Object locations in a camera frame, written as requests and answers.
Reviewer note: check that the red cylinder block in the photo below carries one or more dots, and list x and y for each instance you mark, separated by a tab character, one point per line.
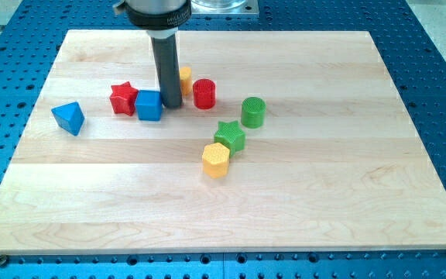
204	92

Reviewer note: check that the blue triangle block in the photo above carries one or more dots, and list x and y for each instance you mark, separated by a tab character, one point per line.
69	117

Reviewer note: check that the yellow cylinder block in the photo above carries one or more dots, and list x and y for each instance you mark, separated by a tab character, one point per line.
185	80

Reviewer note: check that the green cylinder block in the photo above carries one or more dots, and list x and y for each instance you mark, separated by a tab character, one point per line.
253	112

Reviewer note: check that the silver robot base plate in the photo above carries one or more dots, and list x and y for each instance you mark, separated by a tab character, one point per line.
225	7

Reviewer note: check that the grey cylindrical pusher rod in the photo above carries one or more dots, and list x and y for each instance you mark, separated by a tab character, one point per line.
168	72

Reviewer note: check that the light wooden board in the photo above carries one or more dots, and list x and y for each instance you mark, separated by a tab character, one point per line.
337	164

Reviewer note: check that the green star block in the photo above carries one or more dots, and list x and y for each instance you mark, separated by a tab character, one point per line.
230	135

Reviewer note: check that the yellow hexagon block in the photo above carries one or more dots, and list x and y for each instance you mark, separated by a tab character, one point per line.
215	158

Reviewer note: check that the red star block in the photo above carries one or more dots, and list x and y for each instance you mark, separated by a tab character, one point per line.
123	98

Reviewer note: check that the blue cube block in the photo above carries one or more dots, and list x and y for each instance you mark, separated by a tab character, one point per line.
149	105

